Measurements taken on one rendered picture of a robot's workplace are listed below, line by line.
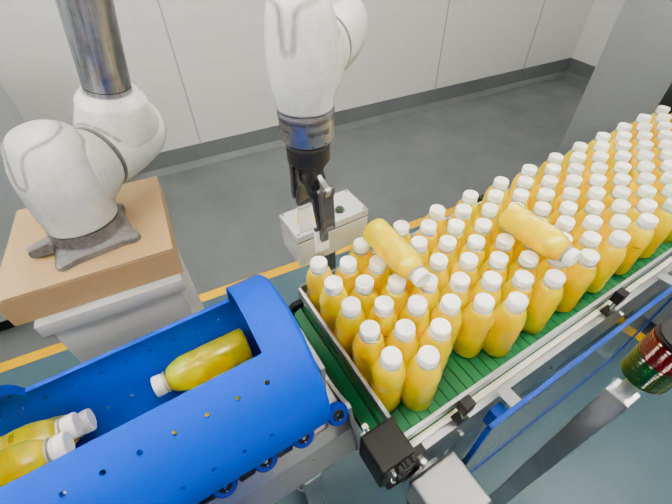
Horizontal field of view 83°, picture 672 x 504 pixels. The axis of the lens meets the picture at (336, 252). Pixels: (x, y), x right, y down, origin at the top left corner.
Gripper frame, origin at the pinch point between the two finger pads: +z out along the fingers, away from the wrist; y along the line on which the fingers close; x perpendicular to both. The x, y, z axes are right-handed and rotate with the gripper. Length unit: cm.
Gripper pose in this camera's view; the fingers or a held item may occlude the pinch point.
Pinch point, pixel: (313, 229)
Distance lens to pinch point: 77.8
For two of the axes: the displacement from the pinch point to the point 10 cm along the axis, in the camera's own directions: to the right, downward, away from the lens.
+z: 0.1, 7.0, 7.1
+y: 5.1, 6.1, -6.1
